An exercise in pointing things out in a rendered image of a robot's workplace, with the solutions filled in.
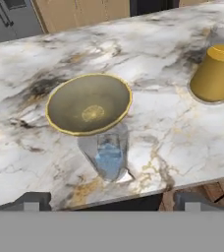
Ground black fridge handle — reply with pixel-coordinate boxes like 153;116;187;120
0;0;15;29

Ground yellow cylindrical container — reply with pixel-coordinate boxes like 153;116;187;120
189;43;224;103

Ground tan wooden cupboards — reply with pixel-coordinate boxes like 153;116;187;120
30;0;224;34

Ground grey fridge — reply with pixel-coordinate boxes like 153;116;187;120
0;0;45;47

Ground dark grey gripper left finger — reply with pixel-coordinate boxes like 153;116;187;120
0;191;52;213

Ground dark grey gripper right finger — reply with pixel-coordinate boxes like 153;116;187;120
174;191;224;213

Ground clear glass cup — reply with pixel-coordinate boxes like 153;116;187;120
77;122;135;183

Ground yellow-rimmed glass bowl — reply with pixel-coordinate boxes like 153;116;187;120
44;72;134;137

